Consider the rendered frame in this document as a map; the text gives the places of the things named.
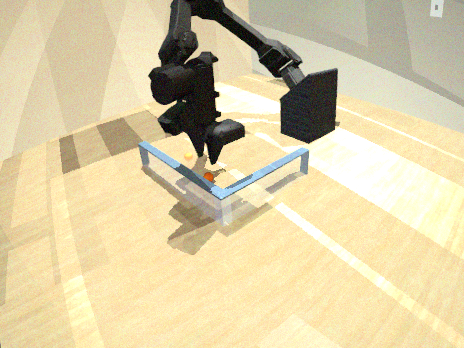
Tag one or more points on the clear l-shaped low wall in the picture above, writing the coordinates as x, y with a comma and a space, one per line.
239, 203

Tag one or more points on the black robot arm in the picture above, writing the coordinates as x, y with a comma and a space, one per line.
174, 79

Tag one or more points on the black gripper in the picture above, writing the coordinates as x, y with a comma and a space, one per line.
217, 134

